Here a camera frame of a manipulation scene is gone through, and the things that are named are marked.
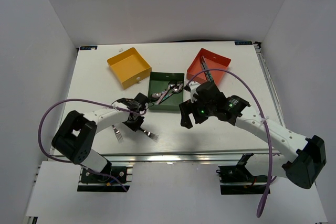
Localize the red plastic bin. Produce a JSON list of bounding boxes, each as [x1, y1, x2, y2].
[[186, 48, 232, 91]]

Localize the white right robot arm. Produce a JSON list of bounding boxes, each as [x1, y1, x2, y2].
[[179, 82, 327, 189]]

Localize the yellow plastic bin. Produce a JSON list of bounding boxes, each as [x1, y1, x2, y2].
[[107, 47, 152, 90]]

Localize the blue corner label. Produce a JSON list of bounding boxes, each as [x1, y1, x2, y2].
[[79, 45, 98, 50], [234, 41, 253, 46]]

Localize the green handled spoon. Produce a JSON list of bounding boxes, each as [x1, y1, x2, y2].
[[156, 84, 183, 105]]

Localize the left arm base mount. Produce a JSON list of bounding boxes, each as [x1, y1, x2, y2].
[[77, 166, 133, 193]]

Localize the right blue corner label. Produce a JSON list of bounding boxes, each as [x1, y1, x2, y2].
[[234, 41, 253, 46]]

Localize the green handled fork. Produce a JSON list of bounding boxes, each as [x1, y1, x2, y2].
[[140, 128, 159, 141]]

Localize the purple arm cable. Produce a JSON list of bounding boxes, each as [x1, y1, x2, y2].
[[38, 98, 148, 192], [185, 68, 278, 218]]

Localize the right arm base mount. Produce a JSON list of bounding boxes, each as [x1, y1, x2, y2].
[[216, 153, 267, 195]]

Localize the left blue corner label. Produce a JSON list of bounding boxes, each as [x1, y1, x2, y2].
[[79, 45, 98, 50]]

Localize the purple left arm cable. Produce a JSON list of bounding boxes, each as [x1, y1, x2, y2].
[[38, 98, 148, 192]]

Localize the black handled spoon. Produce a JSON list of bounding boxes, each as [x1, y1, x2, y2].
[[151, 83, 176, 99]]

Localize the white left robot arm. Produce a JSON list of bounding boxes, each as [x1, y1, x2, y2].
[[51, 93, 150, 182]]

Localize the black handled fork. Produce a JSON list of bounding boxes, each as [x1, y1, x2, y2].
[[117, 98, 136, 106]]

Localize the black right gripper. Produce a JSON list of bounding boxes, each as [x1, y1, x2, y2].
[[178, 96, 215, 130]]

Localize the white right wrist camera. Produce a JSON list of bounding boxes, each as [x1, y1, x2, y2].
[[184, 81, 200, 103]]

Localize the aluminium table rail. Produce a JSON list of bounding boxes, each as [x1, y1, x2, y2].
[[102, 149, 268, 163]]

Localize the green handled knife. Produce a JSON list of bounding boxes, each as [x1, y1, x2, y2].
[[204, 70, 215, 82]]

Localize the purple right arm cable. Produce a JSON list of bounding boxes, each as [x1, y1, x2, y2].
[[185, 68, 278, 218]]

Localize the black handled knife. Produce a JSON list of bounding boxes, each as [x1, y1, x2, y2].
[[200, 56, 210, 81]]

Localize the pink handled fork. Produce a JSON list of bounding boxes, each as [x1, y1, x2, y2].
[[112, 125, 123, 143]]

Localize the pink handled spoon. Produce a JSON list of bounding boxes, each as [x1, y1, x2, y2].
[[155, 81, 182, 105]]

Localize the green plastic bin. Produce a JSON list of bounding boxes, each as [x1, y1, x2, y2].
[[148, 72, 184, 112]]

